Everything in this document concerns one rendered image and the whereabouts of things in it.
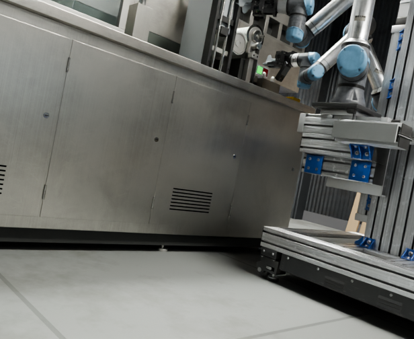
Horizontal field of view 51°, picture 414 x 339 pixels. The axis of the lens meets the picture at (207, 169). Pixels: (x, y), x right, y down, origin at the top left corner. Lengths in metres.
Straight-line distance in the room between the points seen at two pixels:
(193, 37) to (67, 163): 1.16
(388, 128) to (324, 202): 3.70
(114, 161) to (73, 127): 0.22
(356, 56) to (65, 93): 1.15
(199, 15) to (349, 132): 1.18
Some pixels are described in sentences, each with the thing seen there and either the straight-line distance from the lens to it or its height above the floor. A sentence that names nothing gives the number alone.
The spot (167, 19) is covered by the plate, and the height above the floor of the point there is 1.24.
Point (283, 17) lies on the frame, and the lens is 3.44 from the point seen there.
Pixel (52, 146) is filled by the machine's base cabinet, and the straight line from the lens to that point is 1.72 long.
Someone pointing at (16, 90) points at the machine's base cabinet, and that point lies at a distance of 1.67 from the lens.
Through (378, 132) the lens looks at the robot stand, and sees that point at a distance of 1.75.
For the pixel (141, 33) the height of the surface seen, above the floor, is 1.03.
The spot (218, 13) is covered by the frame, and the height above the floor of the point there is 1.22.
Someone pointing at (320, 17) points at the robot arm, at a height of 1.20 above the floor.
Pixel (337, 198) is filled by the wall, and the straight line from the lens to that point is 5.31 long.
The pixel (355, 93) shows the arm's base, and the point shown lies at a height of 0.87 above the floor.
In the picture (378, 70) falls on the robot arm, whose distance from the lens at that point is 2.58.
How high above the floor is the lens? 0.46
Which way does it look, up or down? 1 degrees down
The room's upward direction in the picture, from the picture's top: 11 degrees clockwise
